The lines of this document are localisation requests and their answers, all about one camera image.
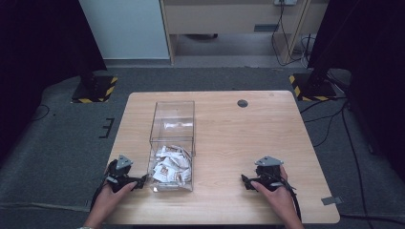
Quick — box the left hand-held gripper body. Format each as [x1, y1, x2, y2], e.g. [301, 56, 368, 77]
[106, 154, 143, 194]

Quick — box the clear plastic box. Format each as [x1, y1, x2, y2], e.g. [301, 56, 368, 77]
[146, 100, 196, 193]

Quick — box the wooden cabinet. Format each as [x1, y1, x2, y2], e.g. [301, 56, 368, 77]
[159, 0, 330, 66]

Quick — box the pile of white packets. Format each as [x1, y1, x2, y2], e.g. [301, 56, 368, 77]
[151, 144, 193, 187]

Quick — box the person's left hand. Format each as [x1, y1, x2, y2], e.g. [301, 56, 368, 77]
[91, 180, 139, 223]

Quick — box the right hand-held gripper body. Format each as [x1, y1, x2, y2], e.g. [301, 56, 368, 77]
[253, 155, 288, 193]

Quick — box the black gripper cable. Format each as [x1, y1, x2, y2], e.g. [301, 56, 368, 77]
[90, 173, 112, 212]
[277, 177, 303, 221]

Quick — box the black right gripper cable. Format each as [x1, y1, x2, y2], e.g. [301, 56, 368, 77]
[277, 177, 303, 221]

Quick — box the long black floor cable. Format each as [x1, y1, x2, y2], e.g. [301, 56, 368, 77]
[340, 103, 376, 229]

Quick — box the dark curtain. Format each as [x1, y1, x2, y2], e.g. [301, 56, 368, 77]
[307, 0, 405, 184]
[0, 0, 108, 166]

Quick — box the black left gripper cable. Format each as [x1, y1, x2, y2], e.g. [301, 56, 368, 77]
[90, 173, 112, 212]

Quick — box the person's right hand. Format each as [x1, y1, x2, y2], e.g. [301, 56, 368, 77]
[250, 165, 300, 224]

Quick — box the thin black floor cable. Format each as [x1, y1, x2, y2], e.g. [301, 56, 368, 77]
[31, 103, 52, 122]

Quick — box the white panel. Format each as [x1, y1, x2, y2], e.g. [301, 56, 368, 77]
[78, 0, 170, 61]

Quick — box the grey tape piece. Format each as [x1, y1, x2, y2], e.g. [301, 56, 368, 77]
[320, 196, 345, 206]

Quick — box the black striped stand base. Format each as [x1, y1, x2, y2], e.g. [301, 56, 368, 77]
[71, 71, 119, 104]
[288, 68, 338, 102]

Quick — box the black cabinet cable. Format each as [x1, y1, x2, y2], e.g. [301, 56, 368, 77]
[270, 0, 312, 68]

